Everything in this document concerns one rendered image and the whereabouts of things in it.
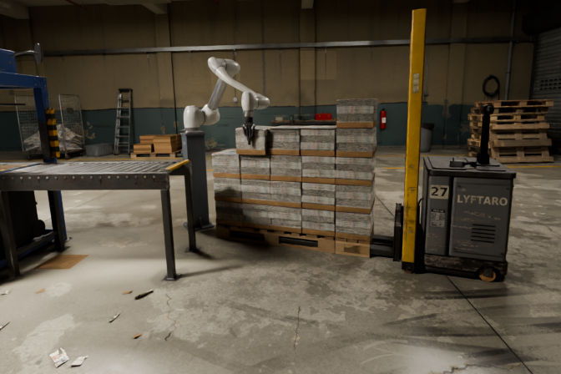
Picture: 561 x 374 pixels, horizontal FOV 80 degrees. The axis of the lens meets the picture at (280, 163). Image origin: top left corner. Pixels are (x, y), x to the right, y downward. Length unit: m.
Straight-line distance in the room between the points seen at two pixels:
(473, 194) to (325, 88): 7.42
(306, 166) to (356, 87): 7.06
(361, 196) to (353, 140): 0.46
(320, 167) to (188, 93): 7.68
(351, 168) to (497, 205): 1.02
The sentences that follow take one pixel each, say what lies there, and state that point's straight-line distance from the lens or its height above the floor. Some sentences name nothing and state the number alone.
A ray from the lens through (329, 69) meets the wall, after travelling 9.68.
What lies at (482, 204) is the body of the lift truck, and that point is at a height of 0.56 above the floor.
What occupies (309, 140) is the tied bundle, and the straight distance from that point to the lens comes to 2.78.
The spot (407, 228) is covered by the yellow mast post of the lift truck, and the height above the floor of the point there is 0.35.
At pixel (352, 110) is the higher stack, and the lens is 2.70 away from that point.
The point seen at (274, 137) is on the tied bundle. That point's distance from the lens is 2.89.
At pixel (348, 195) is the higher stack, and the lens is 2.79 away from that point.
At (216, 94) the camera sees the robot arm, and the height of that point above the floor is 1.38.
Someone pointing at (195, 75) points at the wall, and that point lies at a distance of 10.06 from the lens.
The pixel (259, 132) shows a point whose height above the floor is 1.03.
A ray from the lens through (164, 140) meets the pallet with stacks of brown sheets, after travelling 9.25.
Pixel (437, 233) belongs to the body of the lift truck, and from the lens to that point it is 2.68.
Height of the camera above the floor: 1.23
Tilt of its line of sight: 9 degrees down
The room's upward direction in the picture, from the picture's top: 1 degrees counter-clockwise
